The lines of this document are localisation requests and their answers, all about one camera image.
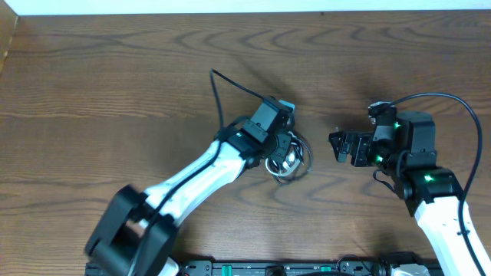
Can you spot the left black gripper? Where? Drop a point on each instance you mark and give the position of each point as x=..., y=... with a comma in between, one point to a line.
x=281, y=146

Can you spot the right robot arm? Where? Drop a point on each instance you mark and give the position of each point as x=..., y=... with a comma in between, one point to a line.
x=402, y=147

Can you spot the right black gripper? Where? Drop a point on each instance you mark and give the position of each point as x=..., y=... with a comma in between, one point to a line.
x=355, y=146

